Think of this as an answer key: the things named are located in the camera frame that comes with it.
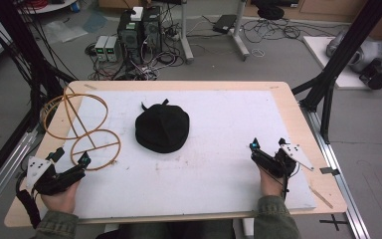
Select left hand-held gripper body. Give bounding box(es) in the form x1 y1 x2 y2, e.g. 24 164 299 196
25 155 88 197

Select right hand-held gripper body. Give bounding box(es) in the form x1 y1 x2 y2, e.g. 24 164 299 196
250 143 314 200

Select person's left hand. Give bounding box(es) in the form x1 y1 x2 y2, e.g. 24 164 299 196
40 179 82 215

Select person's right hand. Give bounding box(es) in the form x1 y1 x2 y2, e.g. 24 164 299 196
259 164 288 199

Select rattan hat stand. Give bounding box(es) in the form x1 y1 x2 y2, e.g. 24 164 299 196
41 86 122 172

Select white foam mat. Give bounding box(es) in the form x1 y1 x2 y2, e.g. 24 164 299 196
39 90 318 221

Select thin wooden stick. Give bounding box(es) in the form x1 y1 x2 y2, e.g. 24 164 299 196
307 185 334 210

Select black hat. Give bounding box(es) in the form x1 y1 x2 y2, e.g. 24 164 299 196
134 98 191 154

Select white floor board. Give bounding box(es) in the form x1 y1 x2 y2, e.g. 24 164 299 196
301 35 382 91

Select grey power supply unit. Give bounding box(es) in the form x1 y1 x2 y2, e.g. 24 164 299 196
104 35 121 63
94 35 109 62

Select grey metal desk leg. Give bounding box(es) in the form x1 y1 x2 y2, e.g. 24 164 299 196
178 0 195 65
229 0 251 62

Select black device on board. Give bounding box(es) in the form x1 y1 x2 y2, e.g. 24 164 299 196
358 63 382 91

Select grey robot head shell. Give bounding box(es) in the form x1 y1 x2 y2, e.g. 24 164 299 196
325 31 382 75

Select flat black box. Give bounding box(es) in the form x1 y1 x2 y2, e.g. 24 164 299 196
212 13 239 35

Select black computer tower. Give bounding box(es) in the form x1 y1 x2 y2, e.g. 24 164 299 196
141 5 163 56
116 10 144 65

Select black stool base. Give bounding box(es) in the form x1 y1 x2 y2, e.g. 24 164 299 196
251 0 300 21

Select white box on tower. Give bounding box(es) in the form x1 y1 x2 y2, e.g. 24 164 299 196
129 5 145 23

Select black sleeved cable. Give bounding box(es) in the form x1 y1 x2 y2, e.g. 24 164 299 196
15 171 43 231

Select small black metal bracket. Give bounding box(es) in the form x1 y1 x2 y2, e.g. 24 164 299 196
319 166 341 176

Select aluminium rail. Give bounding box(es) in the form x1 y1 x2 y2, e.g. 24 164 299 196
299 105 372 239
0 127 44 223

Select black metal frame stand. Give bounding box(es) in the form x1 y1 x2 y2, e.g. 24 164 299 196
0 0 78 197
291 0 382 145

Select tangle of floor cables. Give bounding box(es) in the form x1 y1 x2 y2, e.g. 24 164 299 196
85 19 187 82

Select black loose floor cables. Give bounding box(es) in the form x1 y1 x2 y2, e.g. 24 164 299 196
242 17 339 45

